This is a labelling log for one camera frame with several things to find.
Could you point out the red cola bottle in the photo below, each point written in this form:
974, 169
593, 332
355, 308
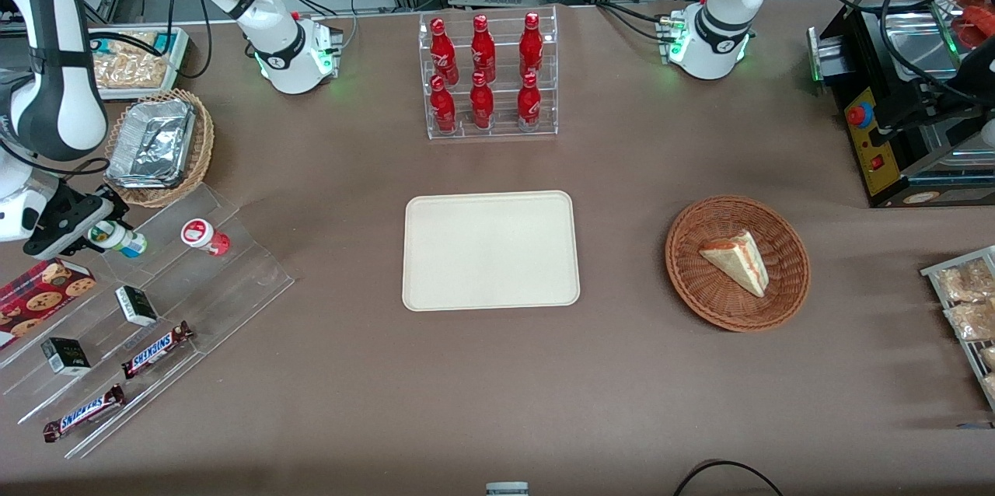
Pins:
443, 53
443, 107
529, 106
531, 45
483, 49
482, 106

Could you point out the aluminium foil container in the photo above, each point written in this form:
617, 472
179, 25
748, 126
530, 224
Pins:
154, 140

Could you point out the small black box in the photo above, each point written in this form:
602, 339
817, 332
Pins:
65, 357
137, 306

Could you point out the round wicker basket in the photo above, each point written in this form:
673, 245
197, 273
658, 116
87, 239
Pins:
699, 286

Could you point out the white snack bin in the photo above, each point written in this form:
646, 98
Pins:
180, 68

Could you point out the black machine with yellow panel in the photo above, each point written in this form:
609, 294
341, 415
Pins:
874, 162

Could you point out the clear nut snack packet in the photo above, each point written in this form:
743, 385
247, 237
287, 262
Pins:
968, 278
972, 319

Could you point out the wrapped triangle sandwich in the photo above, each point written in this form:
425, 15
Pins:
738, 261

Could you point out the clear cracker packet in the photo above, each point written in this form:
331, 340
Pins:
128, 64

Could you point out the red cookie box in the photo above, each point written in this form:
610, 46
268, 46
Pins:
39, 294

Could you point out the clear acrylic bottle rack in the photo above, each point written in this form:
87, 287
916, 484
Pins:
501, 103

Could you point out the red lid yogurt cup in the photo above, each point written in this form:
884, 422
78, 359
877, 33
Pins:
204, 235

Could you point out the tray of packaged snacks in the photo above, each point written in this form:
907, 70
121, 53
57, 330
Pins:
964, 360

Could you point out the Snickers chocolate bar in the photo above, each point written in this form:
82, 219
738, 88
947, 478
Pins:
84, 413
158, 350

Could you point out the beige plastic tray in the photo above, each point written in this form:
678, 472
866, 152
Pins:
490, 251

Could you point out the clear acrylic tiered stand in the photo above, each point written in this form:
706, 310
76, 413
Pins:
225, 286

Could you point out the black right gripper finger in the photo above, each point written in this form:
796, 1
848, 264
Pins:
89, 246
118, 205

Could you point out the red food packet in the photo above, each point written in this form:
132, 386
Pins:
978, 22

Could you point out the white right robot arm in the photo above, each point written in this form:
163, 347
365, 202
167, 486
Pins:
62, 53

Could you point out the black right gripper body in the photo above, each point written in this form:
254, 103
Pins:
68, 214

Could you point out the small grey block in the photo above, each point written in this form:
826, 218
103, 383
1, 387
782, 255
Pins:
507, 489

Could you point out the teal snack packet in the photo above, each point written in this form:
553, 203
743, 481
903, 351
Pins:
167, 43

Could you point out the oval wicker basket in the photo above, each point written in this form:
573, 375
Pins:
204, 146

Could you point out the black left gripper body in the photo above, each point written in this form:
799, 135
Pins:
968, 70

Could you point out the green lid yogurt cup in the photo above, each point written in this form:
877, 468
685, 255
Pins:
128, 242

